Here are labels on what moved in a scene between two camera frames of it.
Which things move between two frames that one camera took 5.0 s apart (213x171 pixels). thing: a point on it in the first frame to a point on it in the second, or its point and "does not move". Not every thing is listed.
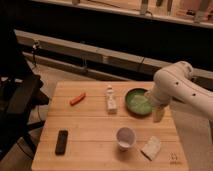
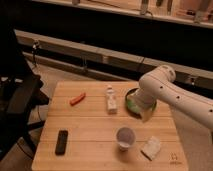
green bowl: (137, 102) does not move
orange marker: (77, 99) does not move
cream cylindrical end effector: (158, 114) to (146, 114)
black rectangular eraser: (61, 142) does not move
